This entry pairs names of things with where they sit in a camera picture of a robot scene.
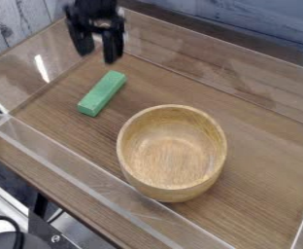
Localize green rectangular block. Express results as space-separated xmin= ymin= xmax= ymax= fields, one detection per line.
xmin=77 ymin=70 xmax=126 ymax=117

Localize black cable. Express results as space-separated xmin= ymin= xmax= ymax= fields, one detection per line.
xmin=0 ymin=215 xmax=27 ymax=249

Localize light wooden bowl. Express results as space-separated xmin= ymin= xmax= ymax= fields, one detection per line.
xmin=117 ymin=104 xmax=228 ymax=202

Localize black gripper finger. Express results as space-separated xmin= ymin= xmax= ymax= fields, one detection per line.
xmin=68 ymin=21 xmax=94 ymax=56
xmin=102 ymin=30 xmax=125 ymax=64

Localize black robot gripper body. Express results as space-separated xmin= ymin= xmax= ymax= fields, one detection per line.
xmin=64 ymin=0 xmax=125 ymax=33

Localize black metal table leg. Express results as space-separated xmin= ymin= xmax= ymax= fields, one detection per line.
xmin=33 ymin=194 xmax=49 ymax=219

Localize black bracket with screw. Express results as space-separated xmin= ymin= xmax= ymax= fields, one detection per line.
xmin=28 ymin=212 xmax=81 ymax=249

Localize clear acrylic tray walls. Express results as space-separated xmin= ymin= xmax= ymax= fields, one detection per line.
xmin=0 ymin=7 xmax=303 ymax=249

